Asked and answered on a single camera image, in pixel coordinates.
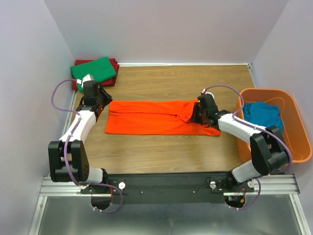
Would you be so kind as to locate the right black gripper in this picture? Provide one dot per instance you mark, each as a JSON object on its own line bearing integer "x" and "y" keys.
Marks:
{"x": 196, "y": 108}

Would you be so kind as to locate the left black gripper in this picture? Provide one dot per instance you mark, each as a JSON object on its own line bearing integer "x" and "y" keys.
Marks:
{"x": 108, "y": 99}

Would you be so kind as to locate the orange t shirt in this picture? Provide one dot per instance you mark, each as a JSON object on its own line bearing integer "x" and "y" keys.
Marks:
{"x": 155, "y": 118}

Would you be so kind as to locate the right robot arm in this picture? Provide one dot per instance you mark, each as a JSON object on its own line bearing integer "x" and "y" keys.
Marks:
{"x": 269, "y": 153}

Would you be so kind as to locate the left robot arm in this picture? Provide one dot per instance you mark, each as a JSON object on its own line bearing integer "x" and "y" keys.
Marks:
{"x": 68, "y": 160}

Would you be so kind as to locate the green folded t shirt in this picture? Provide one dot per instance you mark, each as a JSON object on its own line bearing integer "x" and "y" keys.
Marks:
{"x": 93, "y": 71}

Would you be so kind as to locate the blue crumpled t shirt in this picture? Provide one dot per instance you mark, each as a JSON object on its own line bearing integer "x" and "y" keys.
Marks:
{"x": 263, "y": 114}

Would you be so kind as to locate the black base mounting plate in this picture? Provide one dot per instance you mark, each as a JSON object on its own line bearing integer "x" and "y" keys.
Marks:
{"x": 168, "y": 188}

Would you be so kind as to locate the orange plastic laundry basket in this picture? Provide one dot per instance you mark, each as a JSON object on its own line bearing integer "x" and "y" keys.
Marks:
{"x": 294, "y": 132}

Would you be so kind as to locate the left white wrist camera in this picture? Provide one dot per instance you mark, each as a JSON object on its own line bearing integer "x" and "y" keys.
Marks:
{"x": 86, "y": 78}

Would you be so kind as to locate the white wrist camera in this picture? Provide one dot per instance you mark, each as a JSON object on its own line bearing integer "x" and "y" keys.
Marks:
{"x": 86, "y": 78}
{"x": 204, "y": 91}

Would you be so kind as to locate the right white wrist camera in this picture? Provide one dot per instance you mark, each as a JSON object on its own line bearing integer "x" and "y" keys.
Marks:
{"x": 204, "y": 91}

